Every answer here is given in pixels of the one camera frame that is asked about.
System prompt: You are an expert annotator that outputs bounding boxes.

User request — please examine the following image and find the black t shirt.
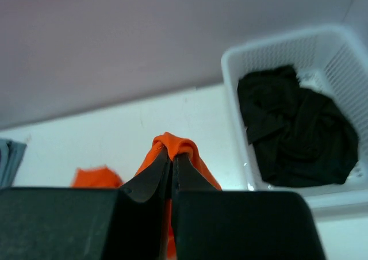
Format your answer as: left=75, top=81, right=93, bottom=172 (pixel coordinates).
left=237, top=65, right=359, bottom=188

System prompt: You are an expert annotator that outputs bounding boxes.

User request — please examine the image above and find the white plastic basket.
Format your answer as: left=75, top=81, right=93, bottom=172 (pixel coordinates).
left=221, top=25, right=367, bottom=211

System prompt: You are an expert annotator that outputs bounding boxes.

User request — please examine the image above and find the folded grey blue t shirt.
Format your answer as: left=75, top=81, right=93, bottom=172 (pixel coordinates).
left=1, top=139, right=27, bottom=188

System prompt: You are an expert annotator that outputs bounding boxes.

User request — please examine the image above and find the orange t shirt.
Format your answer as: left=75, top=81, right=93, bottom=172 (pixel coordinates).
left=72, top=133, right=221, bottom=259

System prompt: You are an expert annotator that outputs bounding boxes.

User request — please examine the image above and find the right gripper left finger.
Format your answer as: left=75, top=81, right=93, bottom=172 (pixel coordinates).
left=1, top=150, right=171, bottom=259

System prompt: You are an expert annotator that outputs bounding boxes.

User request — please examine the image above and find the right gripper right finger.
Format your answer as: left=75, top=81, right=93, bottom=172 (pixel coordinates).
left=171, top=153, right=327, bottom=260

